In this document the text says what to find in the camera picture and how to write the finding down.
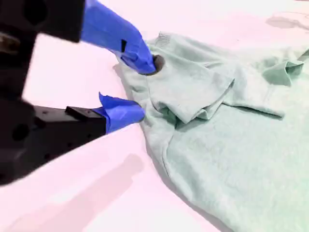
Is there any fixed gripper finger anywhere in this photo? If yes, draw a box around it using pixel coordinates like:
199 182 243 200
33 91 146 170

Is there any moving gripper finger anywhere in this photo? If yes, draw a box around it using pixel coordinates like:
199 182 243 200
36 0 166 75

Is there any pale green T-shirt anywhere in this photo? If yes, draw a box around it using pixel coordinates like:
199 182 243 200
113 31 309 232

